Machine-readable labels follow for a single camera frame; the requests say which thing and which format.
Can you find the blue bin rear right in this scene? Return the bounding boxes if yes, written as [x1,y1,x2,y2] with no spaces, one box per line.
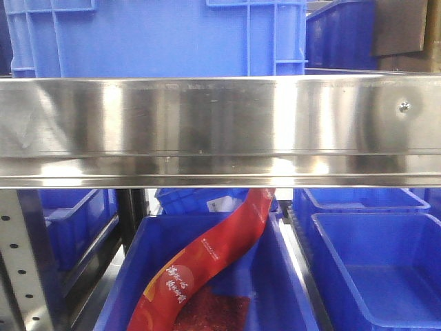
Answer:
[293,188,430,226]

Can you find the blue bin lower left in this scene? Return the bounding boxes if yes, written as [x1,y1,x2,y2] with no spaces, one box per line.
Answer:
[39,189,117,271]

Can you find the blue bin upper right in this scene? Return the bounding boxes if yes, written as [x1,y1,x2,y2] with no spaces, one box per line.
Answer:
[305,1,378,70]

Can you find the empty blue bin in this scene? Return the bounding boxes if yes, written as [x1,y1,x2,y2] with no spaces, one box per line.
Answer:
[312,213,440,330]

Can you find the red snack bag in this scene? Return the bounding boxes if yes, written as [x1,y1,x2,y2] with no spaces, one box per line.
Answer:
[127,188,275,330]

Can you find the large blue crate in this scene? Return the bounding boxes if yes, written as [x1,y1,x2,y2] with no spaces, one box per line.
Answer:
[3,1,306,77]

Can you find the brown cardboard piece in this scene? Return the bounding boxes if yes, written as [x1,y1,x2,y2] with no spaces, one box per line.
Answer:
[372,0,428,57]

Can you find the perforated steel upright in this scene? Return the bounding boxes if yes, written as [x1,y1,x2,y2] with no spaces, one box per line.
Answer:
[1,190,54,330]

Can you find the stainless steel shelf rail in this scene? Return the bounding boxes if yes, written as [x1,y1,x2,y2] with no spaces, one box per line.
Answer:
[1,72,440,188]

